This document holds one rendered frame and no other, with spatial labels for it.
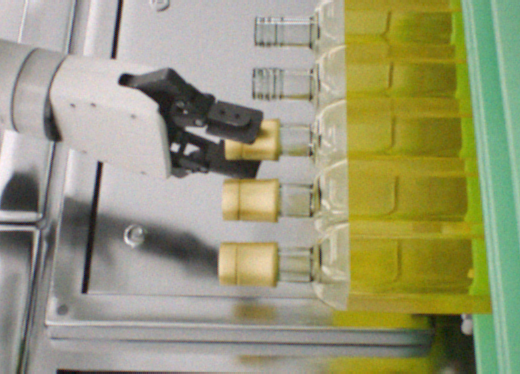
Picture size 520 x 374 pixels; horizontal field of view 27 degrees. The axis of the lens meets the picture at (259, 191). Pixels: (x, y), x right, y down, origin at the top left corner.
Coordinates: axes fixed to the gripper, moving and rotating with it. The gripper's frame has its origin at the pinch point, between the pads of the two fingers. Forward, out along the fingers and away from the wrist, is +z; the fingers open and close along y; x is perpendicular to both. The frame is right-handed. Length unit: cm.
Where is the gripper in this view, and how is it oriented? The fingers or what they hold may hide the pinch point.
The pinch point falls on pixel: (237, 142)
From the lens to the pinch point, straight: 87.8
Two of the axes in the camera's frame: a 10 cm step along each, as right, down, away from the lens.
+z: 9.6, 2.5, -1.6
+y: -0.1, -5.2, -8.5
